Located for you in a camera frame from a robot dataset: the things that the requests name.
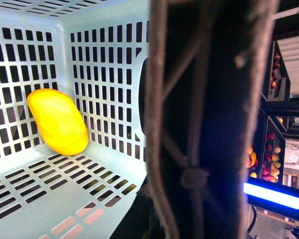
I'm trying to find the blue light bar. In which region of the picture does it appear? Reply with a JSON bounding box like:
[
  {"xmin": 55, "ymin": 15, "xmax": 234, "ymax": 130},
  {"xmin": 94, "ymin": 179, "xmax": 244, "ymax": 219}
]
[{"xmin": 243, "ymin": 183, "xmax": 299, "ymax": 210}]

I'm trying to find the yellow mango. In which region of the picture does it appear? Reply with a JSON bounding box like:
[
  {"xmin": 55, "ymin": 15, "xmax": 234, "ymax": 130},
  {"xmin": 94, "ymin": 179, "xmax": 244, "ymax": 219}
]
[{"xmin": 27, "ymin": 89, "xmax": 89, "ymax": 156}]

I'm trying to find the light blue plastic basket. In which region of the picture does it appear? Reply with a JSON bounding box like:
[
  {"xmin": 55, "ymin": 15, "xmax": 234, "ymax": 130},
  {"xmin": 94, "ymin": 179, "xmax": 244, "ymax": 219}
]
[{"xmin": 0, "ymin": 0, "xmax": 150, "ymax": 239}]

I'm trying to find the brown basket handle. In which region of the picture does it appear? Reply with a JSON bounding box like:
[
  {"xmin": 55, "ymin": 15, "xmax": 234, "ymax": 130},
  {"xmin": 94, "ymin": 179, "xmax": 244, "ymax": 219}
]
[{"xmin": 144, "ymin": 0, "xmax": 279, "ymax": 239}]

